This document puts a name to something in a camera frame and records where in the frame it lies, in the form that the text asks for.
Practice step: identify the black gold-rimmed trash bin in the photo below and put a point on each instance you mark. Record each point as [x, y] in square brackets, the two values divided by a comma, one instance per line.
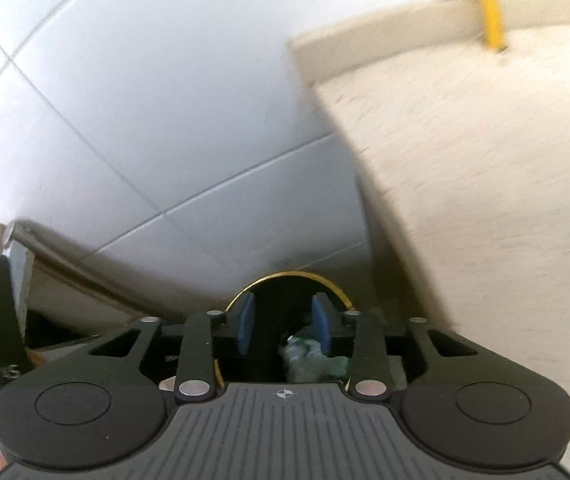
[285, 307]

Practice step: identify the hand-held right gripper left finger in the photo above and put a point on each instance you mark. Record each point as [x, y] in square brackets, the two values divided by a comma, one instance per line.
[246, 322]

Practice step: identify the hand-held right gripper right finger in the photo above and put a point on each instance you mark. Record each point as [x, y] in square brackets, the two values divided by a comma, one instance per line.
[321, 322]

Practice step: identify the clear plastic wrap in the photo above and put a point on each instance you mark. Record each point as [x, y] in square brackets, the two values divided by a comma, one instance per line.
[305, 360]

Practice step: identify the yellow pipe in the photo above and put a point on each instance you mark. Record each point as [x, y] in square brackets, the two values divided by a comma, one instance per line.
[490, 10]

